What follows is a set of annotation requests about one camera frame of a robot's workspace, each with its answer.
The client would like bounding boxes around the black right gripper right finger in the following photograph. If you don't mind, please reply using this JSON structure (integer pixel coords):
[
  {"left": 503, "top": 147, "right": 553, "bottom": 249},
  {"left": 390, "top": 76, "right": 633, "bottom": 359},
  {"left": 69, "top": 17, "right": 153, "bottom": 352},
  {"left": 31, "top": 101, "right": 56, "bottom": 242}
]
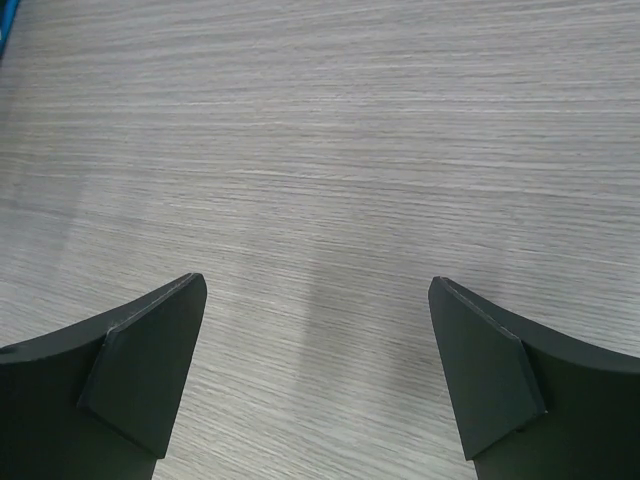
[{"left": 428, "top": 277, "right": 639, "bottom": 479}]

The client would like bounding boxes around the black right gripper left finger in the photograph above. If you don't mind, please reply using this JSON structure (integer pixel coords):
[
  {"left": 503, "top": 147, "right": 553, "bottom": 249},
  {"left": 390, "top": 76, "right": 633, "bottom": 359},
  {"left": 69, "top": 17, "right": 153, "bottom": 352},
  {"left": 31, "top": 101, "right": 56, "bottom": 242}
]
[{"left": 1, "top": 273, "right": 207, "bottom": 479}]

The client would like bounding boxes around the blue plastic bin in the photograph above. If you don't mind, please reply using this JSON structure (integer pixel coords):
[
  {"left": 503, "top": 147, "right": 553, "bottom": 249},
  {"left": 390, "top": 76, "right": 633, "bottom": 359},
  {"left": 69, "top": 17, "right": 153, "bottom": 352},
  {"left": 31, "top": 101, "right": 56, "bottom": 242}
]
[{"left": 0, "top": 0, "right": 20, "bottom": 55}]

